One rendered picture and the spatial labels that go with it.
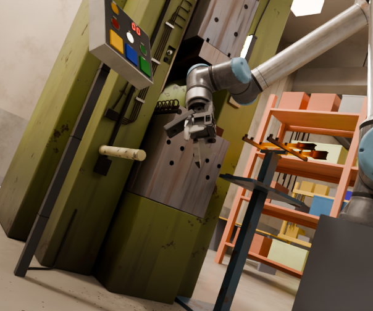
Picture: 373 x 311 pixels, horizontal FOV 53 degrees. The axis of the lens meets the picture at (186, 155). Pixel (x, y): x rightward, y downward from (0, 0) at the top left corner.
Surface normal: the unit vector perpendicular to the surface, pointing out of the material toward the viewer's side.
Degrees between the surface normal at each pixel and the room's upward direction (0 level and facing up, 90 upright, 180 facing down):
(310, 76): 90
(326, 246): 90
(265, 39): 90
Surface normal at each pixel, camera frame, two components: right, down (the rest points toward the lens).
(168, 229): 0.53, 0.06
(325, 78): -0.65, -0.34
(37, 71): 0.68, 0.14
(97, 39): -0.48, -0.31
